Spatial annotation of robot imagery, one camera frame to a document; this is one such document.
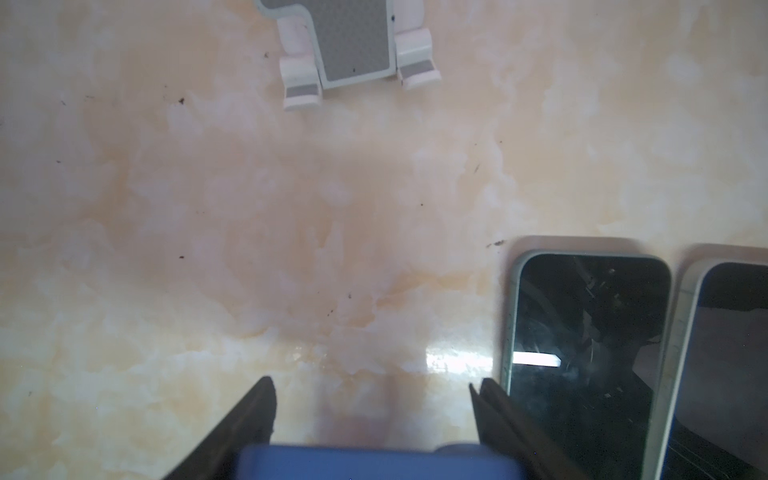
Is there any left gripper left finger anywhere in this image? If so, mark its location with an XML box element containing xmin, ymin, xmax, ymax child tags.
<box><xmin>164</xmin><ymin>376</ymin><xmax>277</xmax><ymax>480</ymax></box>

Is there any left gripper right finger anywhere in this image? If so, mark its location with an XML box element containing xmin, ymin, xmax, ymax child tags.
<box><xmin>469</xmin><ymin>378</ymin><xmax>589</xmax><ymax>480</ymax></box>

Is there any black phone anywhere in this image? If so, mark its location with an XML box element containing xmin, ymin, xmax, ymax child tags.
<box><xmin>233</xmin><ymin>444</ymin><xmax>529</xmax><ymax>480</ymax></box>
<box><xmin>500</xmin><ymin>250</ymin><xmax>671</xmax><ymax>479</ymax></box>
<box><xmin>641</xmin><ymin>259</ymin><xmax>767</xmax><ymax>479</ymax></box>

